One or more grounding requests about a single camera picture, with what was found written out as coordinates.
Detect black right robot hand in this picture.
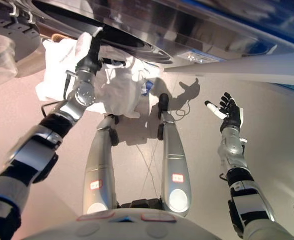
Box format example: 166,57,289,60
204,91,245,132

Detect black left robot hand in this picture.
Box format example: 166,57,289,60
75,25,105,74

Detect round washing machine door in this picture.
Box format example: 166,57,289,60
0,0,41,79

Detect grey washing machine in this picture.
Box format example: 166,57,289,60
31,0,294,69

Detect white cloth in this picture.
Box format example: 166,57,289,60
35,32,154,120

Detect small blue tag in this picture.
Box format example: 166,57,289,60
142,79,155,96

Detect blue white energy label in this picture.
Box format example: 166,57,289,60
186,49,224,64

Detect silver left robot leg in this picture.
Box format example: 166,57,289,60
82,113,120,216

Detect grey robot torso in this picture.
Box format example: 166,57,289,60
24,197,222,240

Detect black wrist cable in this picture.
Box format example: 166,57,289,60
41,69,75,119

